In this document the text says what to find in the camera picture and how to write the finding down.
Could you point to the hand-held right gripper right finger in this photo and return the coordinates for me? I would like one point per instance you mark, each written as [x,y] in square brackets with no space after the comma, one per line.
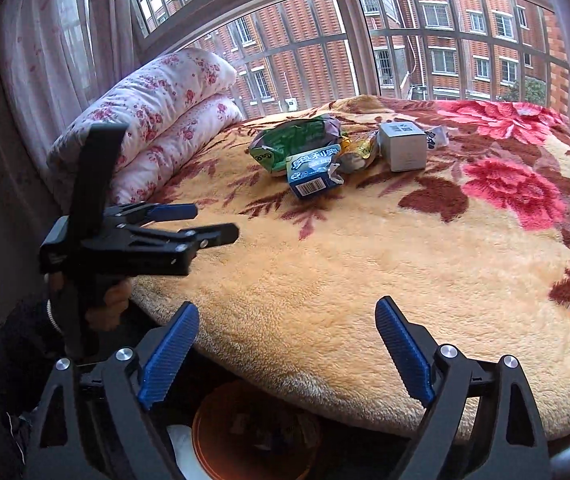
[405,355]

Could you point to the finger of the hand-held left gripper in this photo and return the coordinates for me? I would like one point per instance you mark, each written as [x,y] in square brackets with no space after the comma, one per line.
[215,233]
[175,211]

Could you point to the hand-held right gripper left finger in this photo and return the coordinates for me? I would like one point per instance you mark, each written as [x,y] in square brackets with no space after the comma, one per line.
[170,355]

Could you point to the brown round bin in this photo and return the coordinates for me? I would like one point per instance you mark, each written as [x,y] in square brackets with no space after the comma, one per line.
[215,435]

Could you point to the blue drink carton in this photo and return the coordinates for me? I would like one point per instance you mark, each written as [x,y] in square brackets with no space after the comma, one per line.
[310,180]

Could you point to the green snack bag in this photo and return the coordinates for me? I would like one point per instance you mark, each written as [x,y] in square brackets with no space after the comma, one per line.
[290,142]

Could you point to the yellow snack wrapper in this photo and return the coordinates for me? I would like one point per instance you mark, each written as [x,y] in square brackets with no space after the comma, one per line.
[360,152]

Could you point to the grey cardboard box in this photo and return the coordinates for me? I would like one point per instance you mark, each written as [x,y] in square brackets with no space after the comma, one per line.
[402,152]

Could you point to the small white wrapper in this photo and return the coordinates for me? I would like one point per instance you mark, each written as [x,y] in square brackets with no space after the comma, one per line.
[437,137]

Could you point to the person's left forearm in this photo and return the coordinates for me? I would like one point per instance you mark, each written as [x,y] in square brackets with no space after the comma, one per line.
[5,360]

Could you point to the person's left hand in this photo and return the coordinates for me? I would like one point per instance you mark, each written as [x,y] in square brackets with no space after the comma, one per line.
[112,302]

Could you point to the beige floral plush blanket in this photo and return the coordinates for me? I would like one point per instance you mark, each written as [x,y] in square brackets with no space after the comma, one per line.
[340,285]

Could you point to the folded floral quilt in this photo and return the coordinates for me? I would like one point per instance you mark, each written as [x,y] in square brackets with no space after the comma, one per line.
[165,90]

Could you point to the red brick building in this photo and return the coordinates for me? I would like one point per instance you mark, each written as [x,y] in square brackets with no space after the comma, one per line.
[310,55]

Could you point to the pink sheer curtain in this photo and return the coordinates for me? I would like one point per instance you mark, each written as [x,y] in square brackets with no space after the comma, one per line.
[50,35]

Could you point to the green tree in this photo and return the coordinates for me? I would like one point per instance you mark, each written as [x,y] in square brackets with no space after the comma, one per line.
[525,91]

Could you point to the metal window grille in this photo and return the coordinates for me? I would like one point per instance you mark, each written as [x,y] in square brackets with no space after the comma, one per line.
[445,40]

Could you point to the window frame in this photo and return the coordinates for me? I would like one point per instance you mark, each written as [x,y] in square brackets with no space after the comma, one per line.
[347,35]

